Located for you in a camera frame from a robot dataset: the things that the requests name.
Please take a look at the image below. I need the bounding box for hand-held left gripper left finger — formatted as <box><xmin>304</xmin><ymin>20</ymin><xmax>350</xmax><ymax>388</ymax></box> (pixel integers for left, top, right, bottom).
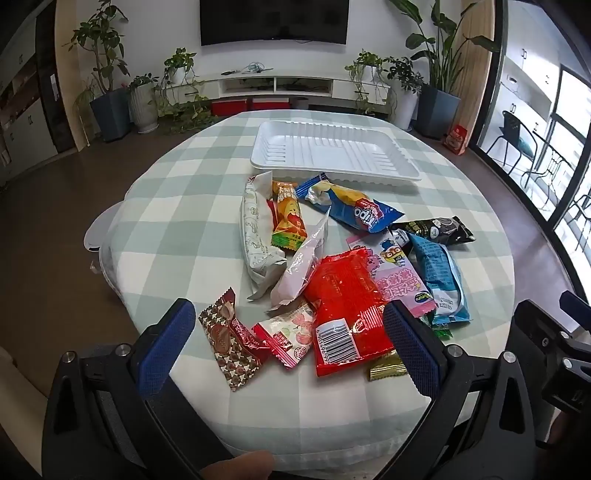
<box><xmin>41</xmin><ymin>298</ymin><xmax>241</xmax><ymax>480</ymax></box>

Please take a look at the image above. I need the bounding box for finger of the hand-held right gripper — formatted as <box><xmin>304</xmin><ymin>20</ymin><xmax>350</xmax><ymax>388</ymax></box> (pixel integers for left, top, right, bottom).
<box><xmin>510</xmin><ymin>299</ymin><xmax>572</xmax><ymax>366</ymax></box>
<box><xmin>560</xmin><ymin>291</ymin><xmax>591</xmax><ymax>331</ymax></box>

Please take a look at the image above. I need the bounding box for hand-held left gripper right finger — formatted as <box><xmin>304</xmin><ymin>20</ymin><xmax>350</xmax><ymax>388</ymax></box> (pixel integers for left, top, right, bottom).
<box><xmin>383</xmin><ymin>300</ymin><xmax>550</xmax><ymax>480</ymax></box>

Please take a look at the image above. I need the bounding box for brown patterned snack packet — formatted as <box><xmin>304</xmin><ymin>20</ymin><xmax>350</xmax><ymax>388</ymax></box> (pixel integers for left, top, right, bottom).
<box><xmin>198</xmin><ymin>287</ymin><xmax>271</xmax><ymax>392</ymax></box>

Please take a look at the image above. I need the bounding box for pink cartoon snack packet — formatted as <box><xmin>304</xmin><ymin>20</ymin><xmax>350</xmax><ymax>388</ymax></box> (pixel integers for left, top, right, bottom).
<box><xmin>346</xmin><ymin>229</ymin><xmax>438</xmax><ymax>319</ymax></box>

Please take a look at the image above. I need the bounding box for light blue snack packet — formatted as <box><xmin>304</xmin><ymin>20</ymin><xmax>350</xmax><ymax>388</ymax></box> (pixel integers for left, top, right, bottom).
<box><xmin>407</xmin><ymin>233</ymin><xmax>472</xmax><ymax>328</ymax></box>

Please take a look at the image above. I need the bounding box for large red snack packet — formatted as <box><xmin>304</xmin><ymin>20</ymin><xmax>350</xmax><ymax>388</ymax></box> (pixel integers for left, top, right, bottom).
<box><xmin>302</xmin><ymin>251</ymin><xmax>400</xmax><ymax>378</ymax></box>

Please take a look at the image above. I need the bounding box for black snack packet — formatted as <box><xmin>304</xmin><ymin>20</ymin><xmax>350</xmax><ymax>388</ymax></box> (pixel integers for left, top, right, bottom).
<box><xmin>392</xmin><ymin>217</ymin><xmax>476</xmax><ymax>245</ymax></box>

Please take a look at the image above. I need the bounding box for silver white snack packet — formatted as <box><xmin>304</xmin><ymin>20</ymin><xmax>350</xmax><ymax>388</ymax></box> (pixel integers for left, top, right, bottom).
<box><xmin>247</xmin><ymin>209</ymin><xmax>331</xmax><ymax>309</ymax></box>

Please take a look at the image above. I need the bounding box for white green snack packet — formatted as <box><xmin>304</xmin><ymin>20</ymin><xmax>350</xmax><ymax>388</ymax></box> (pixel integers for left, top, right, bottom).
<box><xmin>239</xmin><ymin>171</ymin><xmax>288</xmax><ymax>283</ymax></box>

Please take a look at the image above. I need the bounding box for white plastic tray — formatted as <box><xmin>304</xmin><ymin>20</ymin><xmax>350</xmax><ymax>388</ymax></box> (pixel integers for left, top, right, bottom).
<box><xmin>250</xmin><ymin>121</ymin><xmax>423</xmax><ymax>189</ymax></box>

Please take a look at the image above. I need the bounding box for person's left hand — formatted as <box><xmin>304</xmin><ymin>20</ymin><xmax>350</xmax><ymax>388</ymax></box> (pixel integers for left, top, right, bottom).
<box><xmin>198</xmin><ymin>450</ymin><xmax>279</xmax><ymax>480</ymax></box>

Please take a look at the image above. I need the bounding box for gold snack packet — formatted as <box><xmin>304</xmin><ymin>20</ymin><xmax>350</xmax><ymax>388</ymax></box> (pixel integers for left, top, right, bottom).
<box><xmin>368</xmin><ymin>349</ymin><xmax>409</xmax><ymax>381</ymax></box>

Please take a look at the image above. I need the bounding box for black balcony chair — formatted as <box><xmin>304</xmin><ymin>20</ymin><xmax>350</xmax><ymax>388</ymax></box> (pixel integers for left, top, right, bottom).
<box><xmin>561</xmin><ymin>194</ymin><xmax>591</xmax><ymax>252</ymax></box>

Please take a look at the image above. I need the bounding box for red white snack packet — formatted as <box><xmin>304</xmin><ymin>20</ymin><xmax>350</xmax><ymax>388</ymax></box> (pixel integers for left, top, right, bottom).
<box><xmin>252</xmin><ymin>300</ymin><xmax>319</xmax><ymax>369</ymax></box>

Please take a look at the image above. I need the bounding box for white round stool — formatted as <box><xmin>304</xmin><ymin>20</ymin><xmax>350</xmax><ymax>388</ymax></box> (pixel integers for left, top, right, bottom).
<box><xmin>83</xmin><ymin>203</ymin><xmax>123</xmax><ymax>252</ymax></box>

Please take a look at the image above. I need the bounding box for green white checked tablecloth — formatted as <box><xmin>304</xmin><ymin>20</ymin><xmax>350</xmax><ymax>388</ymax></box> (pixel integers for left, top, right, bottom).
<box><xmin>99</xmin><ymin>110</ymin><xmax>515</xmax><ymax>474</ymax></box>

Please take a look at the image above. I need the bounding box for black balcony table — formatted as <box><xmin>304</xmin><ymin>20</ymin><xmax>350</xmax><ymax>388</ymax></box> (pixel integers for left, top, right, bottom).
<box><xmin>522</xmin><ymin>130</ymin><xmax>571</xmax><ymax>190</ymax></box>

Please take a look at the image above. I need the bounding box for orange yellow snack packet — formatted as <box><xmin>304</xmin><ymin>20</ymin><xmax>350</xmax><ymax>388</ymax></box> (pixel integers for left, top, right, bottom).
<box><xmin>270</xmin><ymin>181</ymin><xmax>308</xmax><ymax>252</ymax></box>

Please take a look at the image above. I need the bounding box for black chair with teal cushion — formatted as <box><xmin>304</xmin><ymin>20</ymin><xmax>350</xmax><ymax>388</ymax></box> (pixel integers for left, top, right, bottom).
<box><xmin>487</xmin><ymin>110</ymin><xmax>539</xmax><ymax>176</ymax></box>

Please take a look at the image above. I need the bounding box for red printed box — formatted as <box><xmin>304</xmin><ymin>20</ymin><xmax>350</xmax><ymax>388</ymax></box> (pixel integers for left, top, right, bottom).
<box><xmin>444</xmin><ymin>124</ymin><xmax>468</xmax><ymax>157</ymax></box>

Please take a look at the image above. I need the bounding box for broad leaf plant blue pot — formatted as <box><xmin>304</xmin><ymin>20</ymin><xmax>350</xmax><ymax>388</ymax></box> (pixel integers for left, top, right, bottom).
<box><xmin>388</xmin><ymin>0</ymin><xmax>502</xmax><ymax>139</ymax></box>

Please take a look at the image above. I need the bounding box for plant in white ribbed pot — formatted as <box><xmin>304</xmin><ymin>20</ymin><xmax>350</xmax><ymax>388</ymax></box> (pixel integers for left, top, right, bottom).
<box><xmin>127</xmin><ymin>74</ymin><xmax>160</xmax><ymax>134</ymax></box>

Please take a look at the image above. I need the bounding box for small tree in blue pot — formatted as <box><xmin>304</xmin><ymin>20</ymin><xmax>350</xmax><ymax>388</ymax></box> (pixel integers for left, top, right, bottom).
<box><xmin>65</xmin><ymin>0</ymin><xmax>134</xmax><ymax>143</ymax></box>

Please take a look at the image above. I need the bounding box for bushy plant in white pot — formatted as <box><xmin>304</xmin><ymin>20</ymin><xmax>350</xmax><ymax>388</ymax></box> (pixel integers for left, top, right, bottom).
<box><xmin>383</xmin><ymin>56</ymin><xmax>424</xmax><ymax>131</ymax></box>

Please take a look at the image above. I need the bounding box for red storage box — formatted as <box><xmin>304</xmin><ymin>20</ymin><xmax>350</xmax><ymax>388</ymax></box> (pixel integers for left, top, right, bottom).
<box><xmin>211</xmin><ymin>98</ymin><xmax>247</xmax><ymax>117</ymax></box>
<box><xmin>252</xmin><ymin>97</ymin><xmax>291</xmax><ymax>112</ymax></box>

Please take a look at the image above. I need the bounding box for white television cabinet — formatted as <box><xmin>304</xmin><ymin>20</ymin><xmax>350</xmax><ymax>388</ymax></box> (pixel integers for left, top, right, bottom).
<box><xmin>161</xmin><ymin>69</ymin><xmax>430</xmax><ymax>106</ymax></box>

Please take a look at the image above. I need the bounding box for black television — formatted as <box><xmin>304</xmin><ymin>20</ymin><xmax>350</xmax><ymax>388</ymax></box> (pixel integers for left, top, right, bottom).
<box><xmin>199</xmin><ymin>0</ymin><xmax>349</xmax><ymax>46</ymax></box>

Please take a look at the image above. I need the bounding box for dark wall cabinet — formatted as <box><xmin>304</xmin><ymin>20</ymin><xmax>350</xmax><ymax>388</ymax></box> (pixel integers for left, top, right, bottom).
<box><xmin>0</xmin><ymin>14</ymin><xmax>77</xmax><ymax>185</ymax></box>

